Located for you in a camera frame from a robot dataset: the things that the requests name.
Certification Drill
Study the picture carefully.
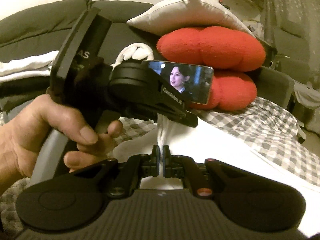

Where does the red puffy cushion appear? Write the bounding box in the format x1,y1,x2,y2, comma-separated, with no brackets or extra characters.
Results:
157,26,266,72
190,70,257,111

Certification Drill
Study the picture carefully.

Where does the person's left hand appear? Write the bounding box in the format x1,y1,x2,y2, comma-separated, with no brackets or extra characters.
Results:
1,94,123,193

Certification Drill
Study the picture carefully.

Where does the grey star pattern curtain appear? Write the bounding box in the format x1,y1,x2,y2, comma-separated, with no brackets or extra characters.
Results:
263,0,319,83

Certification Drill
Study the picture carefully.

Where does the grey white checkered bedspread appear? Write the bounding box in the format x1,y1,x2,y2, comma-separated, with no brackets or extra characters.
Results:
0,96,320,233

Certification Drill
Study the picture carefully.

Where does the lower red puffy cushion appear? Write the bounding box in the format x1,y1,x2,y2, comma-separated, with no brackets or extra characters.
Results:
190,70,257,111

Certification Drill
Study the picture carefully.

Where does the cream pillow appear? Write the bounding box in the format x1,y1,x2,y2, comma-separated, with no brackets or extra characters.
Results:
127,0,253,36

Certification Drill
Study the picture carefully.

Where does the dark green sofa backrest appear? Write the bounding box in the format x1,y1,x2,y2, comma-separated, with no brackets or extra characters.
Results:
1,0,163,64

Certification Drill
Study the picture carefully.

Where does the cream plush toy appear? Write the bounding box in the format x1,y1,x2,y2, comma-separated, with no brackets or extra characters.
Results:
111,43,154,68

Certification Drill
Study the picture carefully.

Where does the upper red puffy cushion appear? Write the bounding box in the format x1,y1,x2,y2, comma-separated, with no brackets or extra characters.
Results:
157,26,266,72

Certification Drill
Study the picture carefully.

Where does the white swivel office chair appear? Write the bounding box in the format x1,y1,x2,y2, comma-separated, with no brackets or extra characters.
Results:
271,19,319,135

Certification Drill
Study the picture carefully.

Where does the dark green sofa armrest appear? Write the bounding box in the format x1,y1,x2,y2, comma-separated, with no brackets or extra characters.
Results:
247,66,295,109

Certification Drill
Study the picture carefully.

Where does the stack of folded clothes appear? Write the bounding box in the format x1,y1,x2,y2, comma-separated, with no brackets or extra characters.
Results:
0,49,61,123

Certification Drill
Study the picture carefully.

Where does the white knit garment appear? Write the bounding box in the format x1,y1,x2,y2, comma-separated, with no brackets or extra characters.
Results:
111,115,319,237

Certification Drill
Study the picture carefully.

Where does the smartphone showing video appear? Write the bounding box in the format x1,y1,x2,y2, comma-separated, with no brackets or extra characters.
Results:
143,60,214,105

